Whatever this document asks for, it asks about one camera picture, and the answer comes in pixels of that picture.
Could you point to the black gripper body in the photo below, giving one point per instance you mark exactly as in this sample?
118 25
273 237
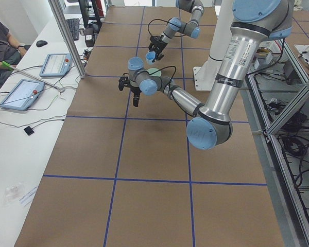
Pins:
157 42
135 90

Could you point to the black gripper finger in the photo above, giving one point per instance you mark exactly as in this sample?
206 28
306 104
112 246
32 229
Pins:
158 56
151 47
138 101
135 103

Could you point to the light blue plastic cup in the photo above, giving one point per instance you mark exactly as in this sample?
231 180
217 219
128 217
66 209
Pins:
150 57

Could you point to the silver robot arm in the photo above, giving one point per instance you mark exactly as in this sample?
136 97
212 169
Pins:
185 25
253 23

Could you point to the light green ceramic bowl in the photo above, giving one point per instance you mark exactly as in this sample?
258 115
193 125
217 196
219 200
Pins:
154 72

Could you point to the black box with label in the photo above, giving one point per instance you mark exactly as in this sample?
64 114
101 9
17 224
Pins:
89 37

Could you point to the grey metal rod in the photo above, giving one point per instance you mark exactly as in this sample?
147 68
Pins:
60 89

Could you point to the black keyboard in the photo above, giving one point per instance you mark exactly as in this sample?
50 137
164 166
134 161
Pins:
73 25

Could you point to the blue teach pendant far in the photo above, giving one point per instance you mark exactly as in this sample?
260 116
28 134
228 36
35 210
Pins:
56 65

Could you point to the blue teach pendant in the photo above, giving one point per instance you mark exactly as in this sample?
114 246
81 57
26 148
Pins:
56 65
23 95

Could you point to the black computer mouse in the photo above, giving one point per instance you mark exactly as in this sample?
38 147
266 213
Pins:
41 43

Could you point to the small black square device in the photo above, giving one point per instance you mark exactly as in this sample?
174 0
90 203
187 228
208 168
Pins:
28 130

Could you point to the blue teach pendant near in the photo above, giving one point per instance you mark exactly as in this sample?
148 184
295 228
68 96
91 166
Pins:
23 95

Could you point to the seated person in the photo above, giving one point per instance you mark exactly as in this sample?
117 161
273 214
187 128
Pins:
11 52

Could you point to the clear plastic bag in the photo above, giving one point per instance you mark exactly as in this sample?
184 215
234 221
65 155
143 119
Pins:
13 193

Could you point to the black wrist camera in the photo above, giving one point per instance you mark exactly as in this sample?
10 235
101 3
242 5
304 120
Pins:
123 82

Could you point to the aluminium frame post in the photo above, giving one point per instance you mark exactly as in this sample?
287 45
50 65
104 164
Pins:
65 32

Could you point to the aluminium frame rack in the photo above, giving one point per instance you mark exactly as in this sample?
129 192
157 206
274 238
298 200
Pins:
278 102

